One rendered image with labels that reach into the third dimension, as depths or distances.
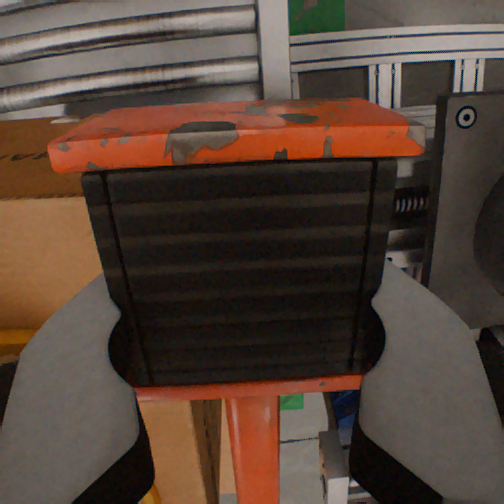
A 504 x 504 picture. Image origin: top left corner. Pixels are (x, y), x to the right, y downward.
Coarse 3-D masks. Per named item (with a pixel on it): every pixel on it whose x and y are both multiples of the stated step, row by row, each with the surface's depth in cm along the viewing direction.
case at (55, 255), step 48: (0, 144) 41; (48, 144) 39; (0, 192) 26; (48, 192) 25; (0, 240) 26; (48, 240) 26; (0, 288) 27; (48, 288) 28; (192, 432) 36; (192, 480) 40
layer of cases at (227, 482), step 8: (224, 400) 110; (224, 408) 112; (224, 416) 114; (224, 424) 116; (224, 432) 118; (224, 440) 120; (224, 448) 122; (224, 456) 124; (224, 464) 127; (232, 464) 127; (224, 472) 129; (232, 472) 129; (224, 480) 132; (232, 480) 132; (224, 488) 134; (232, 488) 134
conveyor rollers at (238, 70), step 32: (0, 0) 60; (32, 0) 61; (64, 0) 62; (32, 32) 64; (64, 32) 64; (96, 32) 64; (128, 32) 64; (160, 32) 65; (192, 32) 65; (224, 32) 66; (0, 64) 66; (192, 64) 68; (224, 64) 68; (256, 64) 68; (0, 96) 68; (32, 96) 68; (64, 96) 69; (96, 96) 70
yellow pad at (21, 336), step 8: (32, 328) 29; (0, 336) 28; (8, 336) 28; (16, 336) 28; (24, 336) 28; (32, 336) 28; (0, 344) 28; (8, 344) 28; (16, 344) 28; (24, 344) 28; (0, 352) 28; (8, 352) 28; (16, 352) 28; (152, 488) 39; (144, 496) 39; (152, 496) 39
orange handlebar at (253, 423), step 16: (240, 400) 14; (256, 400) 14; (272, 400) 14; (240, 416) 15; (256, 416) 15; (272, 416) 15; (240, 432) 15; (256, 432) 15; (272, 432) 15; (240, 448) 16; (256, 448) 16; (272, 448) 16; (240, 464) 16; (256, 464) 16; (272, 464) 16; (240, 480) 17; (256, 480) 17; (272, 480) 17; (240, 496) 18; (256, 496) 18; (272, 496) 18
